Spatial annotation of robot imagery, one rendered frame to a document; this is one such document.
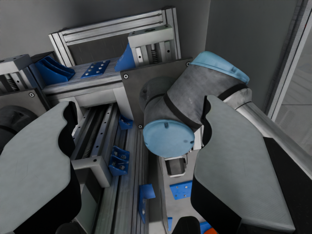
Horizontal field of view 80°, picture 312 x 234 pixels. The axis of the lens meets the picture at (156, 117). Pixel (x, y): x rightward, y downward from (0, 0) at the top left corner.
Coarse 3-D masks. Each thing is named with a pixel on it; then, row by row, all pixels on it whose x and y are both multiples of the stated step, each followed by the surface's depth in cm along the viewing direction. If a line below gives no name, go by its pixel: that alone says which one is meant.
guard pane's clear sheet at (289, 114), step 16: (304, 32) 55; (304, 48) 56; (304, 64) 56; (288, 80) 62; (304, 80) 56; (288, 96) 63; (304, 96) 56; (288, 112) 63; (304, 112) 56; (288, 128) 63; (304, 128) 57; (304, 144) 57
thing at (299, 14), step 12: (300, 0) 54; (300, 12) 54; (300, 24) 55; (288, 36) 59; (300, 36) 56; (288, 48) 59; (288, 60) 60; (276, 72) 66; (276, 84) 66; (276, 96) 67; (264, 108) 73
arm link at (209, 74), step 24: (192, 72) 38; (216, 72) 35; (240, 72) 35; (168, 96) 42; (192, 96) 38; (216, 96) 34; (240, 96) 34; (192, 120) 40; (264, 120) 32; (288, 144) 30
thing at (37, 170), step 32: (32, 128) 9; (64, 128) 9; (0, 160) 7; (32, 160) 7; (64, 160) 7; (0, 192) 6; (32, 192) 6; (64, 192) 6; (0, 224) 5; (32, 224) 5
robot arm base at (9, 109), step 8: (0, 112) 58; (8, 112) 58; (16, 112) 59; (24, 112) 60; (32, 112) 62; (0, 120) 56; (8, 120) 56; (16, 120) 58; (24, 120) 59; (32, 120) 61; (0, 128) 53; (8, 128) 55; (16, 128) 56
